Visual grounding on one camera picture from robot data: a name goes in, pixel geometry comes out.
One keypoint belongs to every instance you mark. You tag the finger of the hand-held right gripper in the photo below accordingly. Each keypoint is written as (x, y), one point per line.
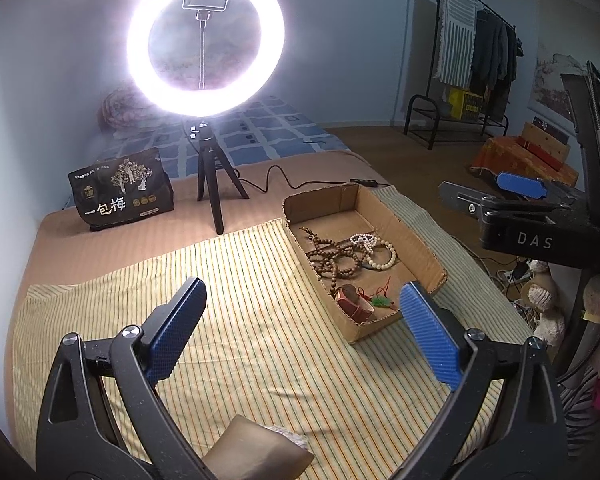
(522, 185)
(460, 200)

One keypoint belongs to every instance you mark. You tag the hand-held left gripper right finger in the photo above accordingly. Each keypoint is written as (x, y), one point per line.
(430, 335)

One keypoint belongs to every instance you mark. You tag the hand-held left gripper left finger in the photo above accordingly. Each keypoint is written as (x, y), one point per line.
(175, 330)

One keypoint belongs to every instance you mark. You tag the cardboard box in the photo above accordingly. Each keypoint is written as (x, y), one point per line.
(360, 332)

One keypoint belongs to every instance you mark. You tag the small red jewelry box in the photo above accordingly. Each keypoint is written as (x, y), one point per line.
(360, 310)

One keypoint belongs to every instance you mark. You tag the orange patterned cloth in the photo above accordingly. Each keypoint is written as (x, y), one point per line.
(505, 157)

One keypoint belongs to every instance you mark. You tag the wooden box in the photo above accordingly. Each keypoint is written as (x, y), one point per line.
(545, 145)

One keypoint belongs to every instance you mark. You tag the tan bedsheet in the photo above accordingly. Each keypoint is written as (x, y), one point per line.
(155, 245)

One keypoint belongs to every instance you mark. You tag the yellow crate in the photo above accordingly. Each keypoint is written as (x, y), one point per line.
(467, 102)

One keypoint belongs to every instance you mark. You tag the dark hanging clothes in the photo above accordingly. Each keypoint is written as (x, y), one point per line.
(490, 60)

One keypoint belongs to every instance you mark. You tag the black snack bag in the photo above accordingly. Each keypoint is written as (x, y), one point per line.
(120, 205)

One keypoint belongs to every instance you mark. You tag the black clothes rack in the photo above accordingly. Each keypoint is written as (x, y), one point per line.
(436, 35)

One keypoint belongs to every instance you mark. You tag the black white striped cloth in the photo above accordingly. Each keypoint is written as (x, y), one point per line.
(580, 410)

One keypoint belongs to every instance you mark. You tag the striped hanging towel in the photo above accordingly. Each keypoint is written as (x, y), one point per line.
(457, 25)

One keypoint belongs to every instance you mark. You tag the black tripod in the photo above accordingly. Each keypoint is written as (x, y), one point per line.
(207, 160)

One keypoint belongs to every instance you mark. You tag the blue patterned blanket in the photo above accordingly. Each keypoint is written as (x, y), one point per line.
(260, 140)

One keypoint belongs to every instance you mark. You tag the folded floral quilt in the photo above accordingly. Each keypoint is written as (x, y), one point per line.
(120, 110)

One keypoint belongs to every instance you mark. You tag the phone holder clamp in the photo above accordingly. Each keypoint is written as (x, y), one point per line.
(201, 50)

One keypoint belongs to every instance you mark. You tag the landscape wall poster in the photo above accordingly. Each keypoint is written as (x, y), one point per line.
(555, 70)

